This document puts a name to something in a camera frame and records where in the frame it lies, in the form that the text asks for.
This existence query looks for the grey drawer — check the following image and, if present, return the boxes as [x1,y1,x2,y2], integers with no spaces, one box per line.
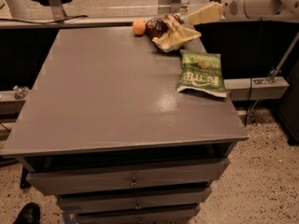
[27,158,230,195]
[76,204,200,224]
[58,185,211,214]

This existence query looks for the crumpled clear plastic wrapper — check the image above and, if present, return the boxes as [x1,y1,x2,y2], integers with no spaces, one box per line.
[13,86,29,99]

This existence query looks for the grey side ledge right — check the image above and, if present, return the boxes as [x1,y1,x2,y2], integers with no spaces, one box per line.
[224,77,289,101]

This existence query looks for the grey top drawer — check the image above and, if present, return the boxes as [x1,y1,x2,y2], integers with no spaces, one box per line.
[27,158,230,195]

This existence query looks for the black cable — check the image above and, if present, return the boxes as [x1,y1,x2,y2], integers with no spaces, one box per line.
[0,14,90,25]

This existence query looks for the black shoe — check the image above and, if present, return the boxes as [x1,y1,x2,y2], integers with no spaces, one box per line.
[13,203,40,224]

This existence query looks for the brown sea salt chip bag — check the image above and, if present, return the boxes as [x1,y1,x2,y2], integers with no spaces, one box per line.
[146,13,201,53]

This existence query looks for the grey metal rail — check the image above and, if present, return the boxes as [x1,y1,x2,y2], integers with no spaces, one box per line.
[0,15,151,29]

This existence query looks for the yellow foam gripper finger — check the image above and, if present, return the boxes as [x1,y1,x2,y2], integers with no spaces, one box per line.
[186,2,223,25]

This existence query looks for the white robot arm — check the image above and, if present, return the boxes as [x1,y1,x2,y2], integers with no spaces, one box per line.
[184,0,299,25]

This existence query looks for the grey middle drawer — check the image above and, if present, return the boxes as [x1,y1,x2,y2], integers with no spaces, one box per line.
[58,185,211,214]

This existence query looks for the grey bottom drawer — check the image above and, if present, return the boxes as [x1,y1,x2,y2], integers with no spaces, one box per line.
[76,204,200,224]

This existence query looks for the orange fruit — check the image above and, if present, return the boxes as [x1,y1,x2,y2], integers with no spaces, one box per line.
[133,20,146,35]

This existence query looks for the green kettle chip bag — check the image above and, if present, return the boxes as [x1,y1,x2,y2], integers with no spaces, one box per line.
[176,49,227,98]

